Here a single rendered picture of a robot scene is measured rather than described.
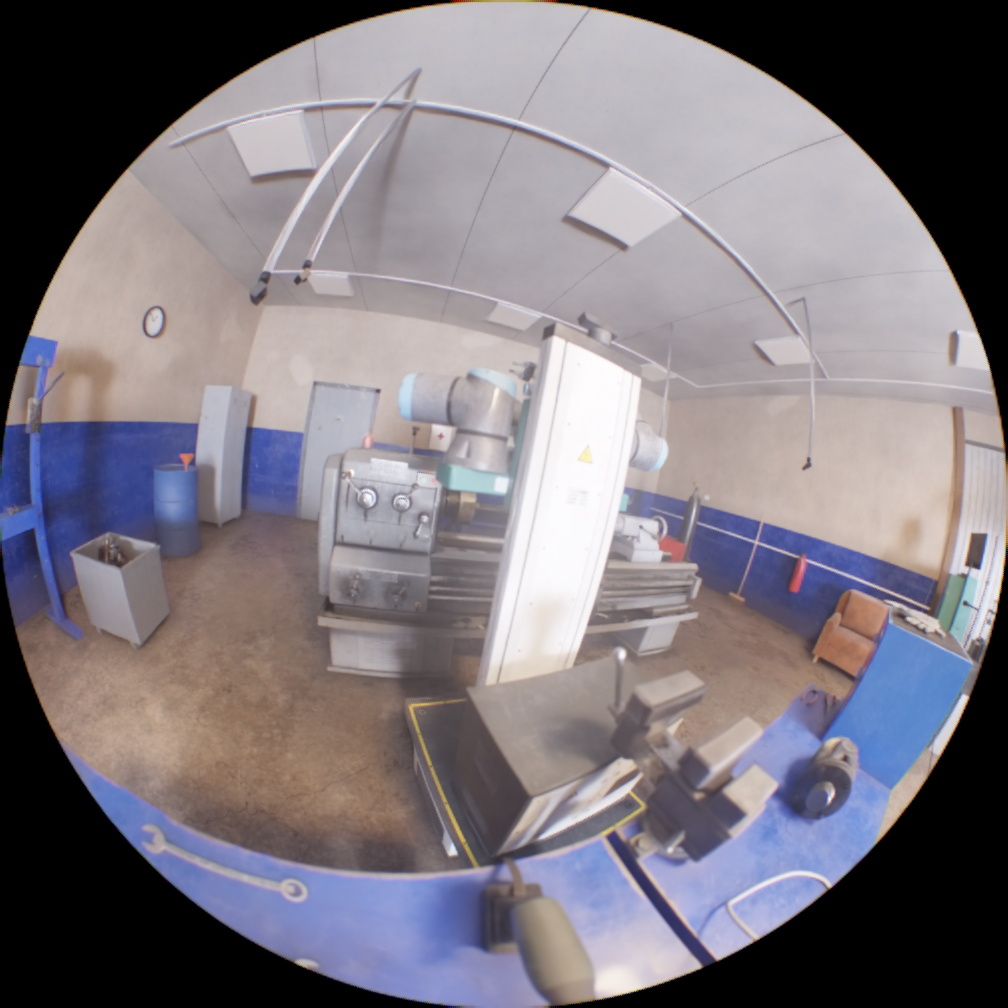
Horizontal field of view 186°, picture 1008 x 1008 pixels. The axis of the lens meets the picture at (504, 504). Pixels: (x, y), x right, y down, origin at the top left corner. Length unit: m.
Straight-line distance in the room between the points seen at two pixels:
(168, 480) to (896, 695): 4.55
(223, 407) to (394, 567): 3.57
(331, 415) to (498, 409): 4.30
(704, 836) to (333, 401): 5.19
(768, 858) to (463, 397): 1.27
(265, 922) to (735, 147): 2.87
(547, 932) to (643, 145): 2.58
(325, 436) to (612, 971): 5.21
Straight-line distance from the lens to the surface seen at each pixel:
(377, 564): 1.60
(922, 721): 1.16
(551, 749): 0.74
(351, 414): 4.92
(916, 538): 4.99
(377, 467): 1.59
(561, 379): 0.80
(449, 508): 1.82
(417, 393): 0.89
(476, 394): 0.82
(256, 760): 1.73
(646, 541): 2.53
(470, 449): 0.79
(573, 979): 0.35
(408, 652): 1.96
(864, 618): 4.59
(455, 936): 0.55
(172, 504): 3.70
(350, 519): 1.66
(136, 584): 2.39
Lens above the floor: 1.41
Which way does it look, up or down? 8 degrees down
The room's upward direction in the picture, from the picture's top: 11 degrees clockwise
